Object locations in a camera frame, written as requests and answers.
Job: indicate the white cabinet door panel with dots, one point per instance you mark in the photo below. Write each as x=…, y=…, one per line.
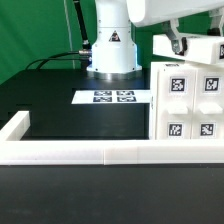
x=174, y=105

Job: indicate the white cabinet door with knob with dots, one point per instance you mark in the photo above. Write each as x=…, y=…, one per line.
x=208, y=115

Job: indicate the white U-shaped workspace frame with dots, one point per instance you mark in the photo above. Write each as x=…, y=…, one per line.
x=15, y=150

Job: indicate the white marker base plate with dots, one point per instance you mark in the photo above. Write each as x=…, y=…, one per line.
x=111, y=96

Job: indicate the white cabinet body box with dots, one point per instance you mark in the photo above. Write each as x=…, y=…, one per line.
x=156, y=69

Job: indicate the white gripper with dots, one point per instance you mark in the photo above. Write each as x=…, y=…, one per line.
x=149, y=12

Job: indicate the white cabinet top block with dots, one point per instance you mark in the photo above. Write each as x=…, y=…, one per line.
x=200, y=48

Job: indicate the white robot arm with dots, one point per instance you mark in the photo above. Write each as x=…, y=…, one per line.
x=114, y=53

